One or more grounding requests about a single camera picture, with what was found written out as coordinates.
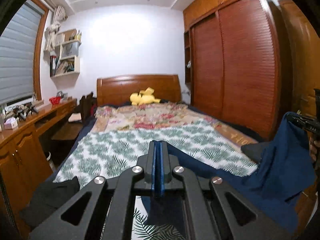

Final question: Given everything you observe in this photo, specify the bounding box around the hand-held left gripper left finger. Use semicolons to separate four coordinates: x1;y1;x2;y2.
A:
29;141;158;240

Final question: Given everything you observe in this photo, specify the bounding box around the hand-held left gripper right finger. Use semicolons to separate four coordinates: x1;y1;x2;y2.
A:
157;141;293;240

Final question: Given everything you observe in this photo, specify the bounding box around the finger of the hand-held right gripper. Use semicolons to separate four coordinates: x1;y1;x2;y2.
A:
286;113;304;128

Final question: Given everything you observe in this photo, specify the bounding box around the navy blue suit jacket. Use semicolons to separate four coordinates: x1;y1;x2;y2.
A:
136;112;316;234

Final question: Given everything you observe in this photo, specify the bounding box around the person's right hand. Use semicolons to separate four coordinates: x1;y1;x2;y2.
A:
309;132;320;168

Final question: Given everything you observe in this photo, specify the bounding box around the floral quilt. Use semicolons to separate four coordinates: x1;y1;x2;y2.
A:
91;101;258;145

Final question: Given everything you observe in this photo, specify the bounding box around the dark grey cloth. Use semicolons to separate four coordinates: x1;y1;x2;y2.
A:
241;142;272;164

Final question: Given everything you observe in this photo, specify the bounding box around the wooden door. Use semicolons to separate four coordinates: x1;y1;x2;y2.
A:
279;0;320;120

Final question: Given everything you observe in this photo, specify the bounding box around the yellow plush toy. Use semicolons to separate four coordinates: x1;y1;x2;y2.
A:
129;87;161;106

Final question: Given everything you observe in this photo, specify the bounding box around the wooden louvred wardrobe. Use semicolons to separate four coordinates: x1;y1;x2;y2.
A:
182;0;282;143

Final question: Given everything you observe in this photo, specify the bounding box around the wooden bed headboard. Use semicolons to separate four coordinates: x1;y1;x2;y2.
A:
96;74;182;107

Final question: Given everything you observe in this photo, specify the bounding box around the dark wooden chair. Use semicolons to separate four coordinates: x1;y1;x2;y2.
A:
67;91;97;124

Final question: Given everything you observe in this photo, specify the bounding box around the white waste bin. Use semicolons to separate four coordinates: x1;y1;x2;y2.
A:
46;151;55;172

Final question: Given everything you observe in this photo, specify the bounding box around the black garment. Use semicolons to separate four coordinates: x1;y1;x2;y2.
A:
19;176;80;228

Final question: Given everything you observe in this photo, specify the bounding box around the wooden desk with cabinets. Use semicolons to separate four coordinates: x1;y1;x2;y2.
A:
0;97;83;230

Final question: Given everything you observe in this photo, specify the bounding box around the black hand-held gadget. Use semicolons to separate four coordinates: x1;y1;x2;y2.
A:
24;102;39;114
12;106;28;120

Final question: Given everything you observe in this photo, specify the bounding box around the pink box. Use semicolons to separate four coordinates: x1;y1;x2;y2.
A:
4;118;18;130

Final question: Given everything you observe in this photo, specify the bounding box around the tied beige curtain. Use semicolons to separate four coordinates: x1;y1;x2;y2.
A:
44;5;68;52

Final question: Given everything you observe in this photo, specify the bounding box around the grey window blind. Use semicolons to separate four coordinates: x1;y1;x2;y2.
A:
0;4;42;104

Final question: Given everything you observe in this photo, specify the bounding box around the white wall shelf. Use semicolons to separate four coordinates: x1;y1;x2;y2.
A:
49;29;82;78

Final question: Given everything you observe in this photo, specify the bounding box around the wooden window frame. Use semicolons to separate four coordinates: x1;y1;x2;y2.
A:
29;0;49;100

